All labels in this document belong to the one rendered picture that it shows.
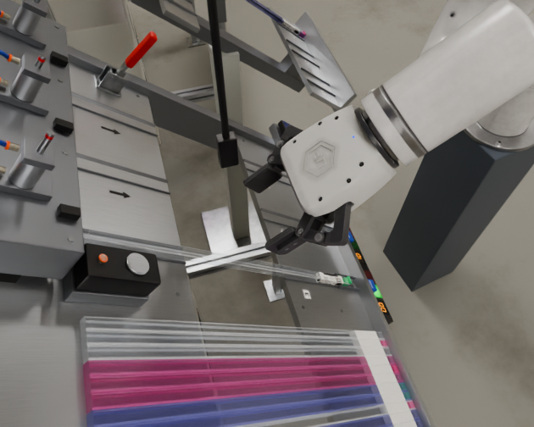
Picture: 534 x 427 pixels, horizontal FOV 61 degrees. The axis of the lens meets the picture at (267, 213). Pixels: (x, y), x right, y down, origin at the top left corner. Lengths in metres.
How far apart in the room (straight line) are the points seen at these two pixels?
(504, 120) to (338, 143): 0.70
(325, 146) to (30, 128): 0.29
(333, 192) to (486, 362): 1.27
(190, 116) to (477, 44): 0.50
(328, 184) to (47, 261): 0.27
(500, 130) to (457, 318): 0.76
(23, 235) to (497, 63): 0.42
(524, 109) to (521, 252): 0.89
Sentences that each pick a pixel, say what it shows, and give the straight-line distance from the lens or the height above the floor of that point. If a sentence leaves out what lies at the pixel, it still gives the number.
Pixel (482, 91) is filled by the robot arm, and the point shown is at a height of 1.19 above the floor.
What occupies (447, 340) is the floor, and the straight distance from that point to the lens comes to 1.66.
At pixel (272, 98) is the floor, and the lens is 2.19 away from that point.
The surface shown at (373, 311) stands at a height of 0.73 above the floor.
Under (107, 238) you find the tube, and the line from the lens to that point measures 0.51.
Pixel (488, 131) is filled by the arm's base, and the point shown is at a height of 0.71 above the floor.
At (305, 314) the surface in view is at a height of 0.84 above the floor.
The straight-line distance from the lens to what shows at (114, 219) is 0.55.
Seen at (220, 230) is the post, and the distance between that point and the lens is 1.72.
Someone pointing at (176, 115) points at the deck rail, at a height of 0.92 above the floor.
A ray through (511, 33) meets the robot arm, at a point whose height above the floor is 1.23.
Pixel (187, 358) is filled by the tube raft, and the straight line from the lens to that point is 0.49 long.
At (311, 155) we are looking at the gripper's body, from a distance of 0.50.
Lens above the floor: 1.47
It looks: 56 degrees down
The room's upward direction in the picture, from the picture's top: straight up
